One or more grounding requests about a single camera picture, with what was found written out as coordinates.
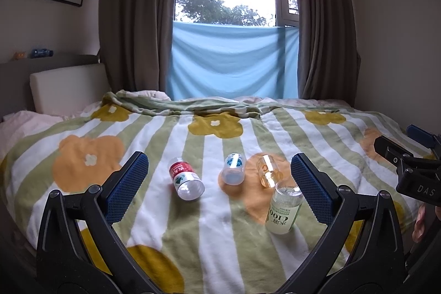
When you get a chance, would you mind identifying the blue label clear cup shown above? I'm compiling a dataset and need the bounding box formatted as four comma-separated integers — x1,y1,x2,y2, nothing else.
220,153,246,186

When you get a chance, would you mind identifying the grey headboard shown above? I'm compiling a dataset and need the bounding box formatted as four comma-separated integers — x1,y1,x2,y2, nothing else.
0,54,101,119

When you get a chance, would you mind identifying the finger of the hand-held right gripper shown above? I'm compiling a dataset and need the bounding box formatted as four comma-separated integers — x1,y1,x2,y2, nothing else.
406,124,441,157
374,136,416,175

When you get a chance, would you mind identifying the white headboard cushion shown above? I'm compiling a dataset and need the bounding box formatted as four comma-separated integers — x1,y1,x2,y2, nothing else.
29,63,112,116

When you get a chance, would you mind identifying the striped floral blanket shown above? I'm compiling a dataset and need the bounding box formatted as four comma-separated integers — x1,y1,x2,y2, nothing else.
0,90,441,294

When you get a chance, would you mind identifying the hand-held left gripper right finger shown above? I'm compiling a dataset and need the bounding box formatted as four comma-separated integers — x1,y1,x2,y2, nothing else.
275,152,404,294

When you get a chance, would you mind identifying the amber clear cup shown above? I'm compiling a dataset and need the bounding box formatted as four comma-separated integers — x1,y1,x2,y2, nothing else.
258,154,284,188

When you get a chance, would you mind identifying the red label clear cup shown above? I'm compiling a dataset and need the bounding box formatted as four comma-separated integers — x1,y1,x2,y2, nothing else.
168,157,206,201

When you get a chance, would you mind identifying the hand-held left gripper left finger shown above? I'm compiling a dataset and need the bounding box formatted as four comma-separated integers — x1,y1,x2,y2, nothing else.
36,151,163,294

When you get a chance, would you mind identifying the light blue cloth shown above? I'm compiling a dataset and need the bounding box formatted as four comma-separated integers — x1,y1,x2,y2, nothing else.
167,21,300,100

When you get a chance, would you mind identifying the person's right hand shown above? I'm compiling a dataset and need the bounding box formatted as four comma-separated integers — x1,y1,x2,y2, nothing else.
412,204,428,244

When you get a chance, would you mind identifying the brown curtain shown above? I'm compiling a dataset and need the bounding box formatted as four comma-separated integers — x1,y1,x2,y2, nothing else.
98,0,183,100
289,0,361,106

